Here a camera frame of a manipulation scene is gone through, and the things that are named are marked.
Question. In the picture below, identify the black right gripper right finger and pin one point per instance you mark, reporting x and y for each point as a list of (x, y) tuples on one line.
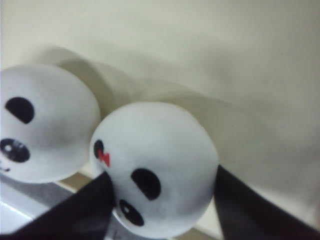
[(245, 215)]

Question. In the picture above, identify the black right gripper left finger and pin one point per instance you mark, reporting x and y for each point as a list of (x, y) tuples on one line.
[(83, 216)]

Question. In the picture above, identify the panda bun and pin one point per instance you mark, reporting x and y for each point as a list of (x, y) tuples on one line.
[(47, 118), (162, 164)]

